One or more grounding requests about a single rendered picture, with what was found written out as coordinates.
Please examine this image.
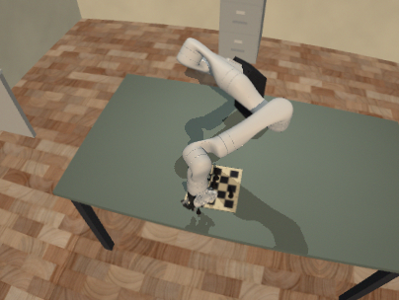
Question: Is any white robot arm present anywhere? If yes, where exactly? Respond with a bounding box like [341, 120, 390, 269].
[177, 37, 293, 207]

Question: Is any chessboard with chess pieces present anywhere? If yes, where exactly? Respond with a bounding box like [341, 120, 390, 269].
[204, 165, 242, 213]

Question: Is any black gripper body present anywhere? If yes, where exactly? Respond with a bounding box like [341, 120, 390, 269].
[187, 192, 196, 202]

